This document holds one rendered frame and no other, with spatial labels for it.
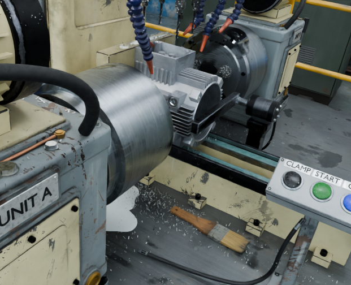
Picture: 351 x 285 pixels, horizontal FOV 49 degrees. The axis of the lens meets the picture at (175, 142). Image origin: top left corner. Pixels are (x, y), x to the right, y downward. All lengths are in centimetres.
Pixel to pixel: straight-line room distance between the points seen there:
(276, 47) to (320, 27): 269
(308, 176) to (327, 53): 338
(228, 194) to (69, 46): 53
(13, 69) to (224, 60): 82
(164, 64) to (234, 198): 37
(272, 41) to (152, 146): 73
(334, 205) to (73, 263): 42
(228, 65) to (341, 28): 289
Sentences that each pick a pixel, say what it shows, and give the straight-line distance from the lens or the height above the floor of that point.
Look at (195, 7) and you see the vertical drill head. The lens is 98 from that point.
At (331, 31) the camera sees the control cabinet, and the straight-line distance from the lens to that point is 400.
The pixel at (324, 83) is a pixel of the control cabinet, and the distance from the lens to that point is 411.
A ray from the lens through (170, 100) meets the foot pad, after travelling 91.
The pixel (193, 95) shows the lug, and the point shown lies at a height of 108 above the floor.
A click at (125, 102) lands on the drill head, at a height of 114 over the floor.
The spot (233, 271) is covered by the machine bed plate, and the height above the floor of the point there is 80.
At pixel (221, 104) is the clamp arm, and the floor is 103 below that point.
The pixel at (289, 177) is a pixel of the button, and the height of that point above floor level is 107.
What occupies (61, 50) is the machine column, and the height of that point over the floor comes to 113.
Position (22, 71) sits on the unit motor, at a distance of 42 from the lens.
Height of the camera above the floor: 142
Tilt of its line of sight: 30 degrees down
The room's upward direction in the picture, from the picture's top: 7 degrees clockwise
